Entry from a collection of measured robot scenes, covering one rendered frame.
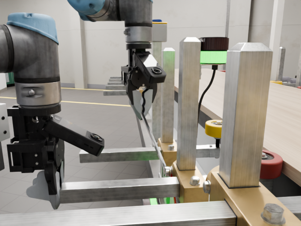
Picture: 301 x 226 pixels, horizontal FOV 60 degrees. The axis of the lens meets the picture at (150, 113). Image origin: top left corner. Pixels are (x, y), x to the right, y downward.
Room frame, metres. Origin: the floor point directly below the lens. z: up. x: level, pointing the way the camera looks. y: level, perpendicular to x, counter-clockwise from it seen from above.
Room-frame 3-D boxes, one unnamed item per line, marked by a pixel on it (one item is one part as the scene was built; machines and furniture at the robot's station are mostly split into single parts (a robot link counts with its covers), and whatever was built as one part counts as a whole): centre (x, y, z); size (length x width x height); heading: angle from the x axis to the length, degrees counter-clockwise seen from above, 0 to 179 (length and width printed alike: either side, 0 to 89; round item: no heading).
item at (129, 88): (0.72, 0.04, 1.02); 0.05 x 0.02 x 0.09; 116
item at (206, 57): (0.54, -0.13, 1.11); 0.06 x 0.06 x 0.02
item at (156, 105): (1.04, -0.02, 0.92); 0.05 x 0.04 x 0.45; 6
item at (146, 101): (0.75, 0.02, 0.97); 0.06 x 0.03 x 0.09; 26
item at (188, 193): (0.51, -0.08, 0.84); 0.13 x 0.06 x 0.05; 6
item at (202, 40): (0.54, -0.13, 1.13); 0.06 x 0.06 x 0.02
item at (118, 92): (1.73, 0.10, 0.84); 0.43 x 0.03 x 0.04; 96
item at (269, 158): (0.51, -0.23, 0.85); 0.08 x 0.08 x 0.11
